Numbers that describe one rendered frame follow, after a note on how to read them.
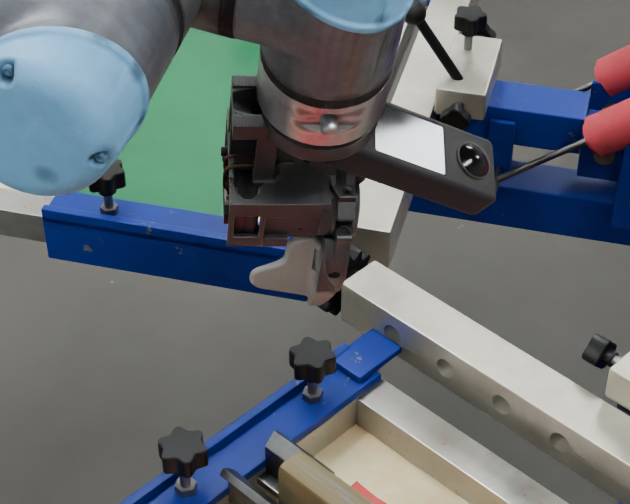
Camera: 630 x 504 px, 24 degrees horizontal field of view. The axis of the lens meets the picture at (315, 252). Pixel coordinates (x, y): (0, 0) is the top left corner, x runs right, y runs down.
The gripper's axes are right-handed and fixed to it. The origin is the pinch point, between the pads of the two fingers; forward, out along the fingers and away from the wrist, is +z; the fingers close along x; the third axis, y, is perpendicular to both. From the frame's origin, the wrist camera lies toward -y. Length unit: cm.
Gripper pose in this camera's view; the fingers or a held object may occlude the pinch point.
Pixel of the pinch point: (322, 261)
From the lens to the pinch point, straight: 102.0
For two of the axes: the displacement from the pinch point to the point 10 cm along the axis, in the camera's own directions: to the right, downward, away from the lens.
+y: -9.9, 0.0, -1.1
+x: 0.5, 8.8, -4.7
